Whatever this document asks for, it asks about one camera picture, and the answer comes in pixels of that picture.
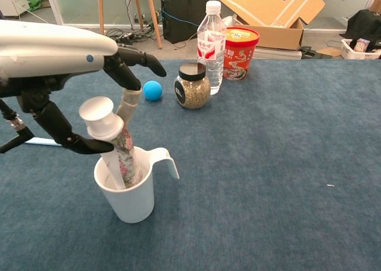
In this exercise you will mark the black flat stand base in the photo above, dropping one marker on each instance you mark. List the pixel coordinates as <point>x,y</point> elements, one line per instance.
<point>308,52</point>

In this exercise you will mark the open cardboard box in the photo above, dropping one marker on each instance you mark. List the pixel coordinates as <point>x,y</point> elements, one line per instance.
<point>268,6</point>

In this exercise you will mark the wooden leg stand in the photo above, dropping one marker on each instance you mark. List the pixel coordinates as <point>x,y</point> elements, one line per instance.
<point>101,15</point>

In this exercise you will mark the small colourful carton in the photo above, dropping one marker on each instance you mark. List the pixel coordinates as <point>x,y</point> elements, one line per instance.
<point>361,45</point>

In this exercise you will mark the blue table cloth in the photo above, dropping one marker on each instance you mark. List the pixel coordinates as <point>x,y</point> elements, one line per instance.
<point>268,163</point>

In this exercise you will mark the aluminium profile rails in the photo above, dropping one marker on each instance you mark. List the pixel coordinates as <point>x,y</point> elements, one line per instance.
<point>276,54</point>

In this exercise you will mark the blue foam ball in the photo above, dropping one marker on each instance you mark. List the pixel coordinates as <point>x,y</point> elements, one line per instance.
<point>152,90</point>

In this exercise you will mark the glass jar black lid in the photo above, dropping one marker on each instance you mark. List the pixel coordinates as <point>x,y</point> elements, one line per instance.
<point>193,92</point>

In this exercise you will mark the black cloth covered object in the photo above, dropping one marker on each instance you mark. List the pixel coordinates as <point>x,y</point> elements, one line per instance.
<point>363,24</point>

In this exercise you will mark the floral toothpaste tube white cap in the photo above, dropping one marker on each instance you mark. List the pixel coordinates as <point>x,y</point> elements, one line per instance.
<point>98,116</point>

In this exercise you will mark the white plastic basket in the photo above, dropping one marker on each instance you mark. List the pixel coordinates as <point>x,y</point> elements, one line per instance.
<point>348,53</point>

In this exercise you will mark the light blue toothbrush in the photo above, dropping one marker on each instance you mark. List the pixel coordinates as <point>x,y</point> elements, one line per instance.
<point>41,141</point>

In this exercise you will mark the flat cardboard piece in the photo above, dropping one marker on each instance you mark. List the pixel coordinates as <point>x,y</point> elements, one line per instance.
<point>329,52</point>

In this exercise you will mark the green plastic object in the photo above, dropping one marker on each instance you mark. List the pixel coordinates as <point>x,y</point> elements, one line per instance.
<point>35,3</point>

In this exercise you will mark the white cabinet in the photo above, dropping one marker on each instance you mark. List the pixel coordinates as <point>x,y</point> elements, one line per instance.
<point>12,0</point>

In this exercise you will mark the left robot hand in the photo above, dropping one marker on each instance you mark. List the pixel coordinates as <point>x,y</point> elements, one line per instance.
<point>53,50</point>

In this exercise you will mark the black computer case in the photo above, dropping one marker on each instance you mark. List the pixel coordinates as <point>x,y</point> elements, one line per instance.
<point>181,18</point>

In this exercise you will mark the red instant noodle bucket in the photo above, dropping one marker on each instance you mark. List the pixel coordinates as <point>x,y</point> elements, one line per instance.
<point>242,56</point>

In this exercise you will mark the clear water bottle red label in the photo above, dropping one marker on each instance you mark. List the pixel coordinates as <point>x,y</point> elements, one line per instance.
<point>210,38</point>

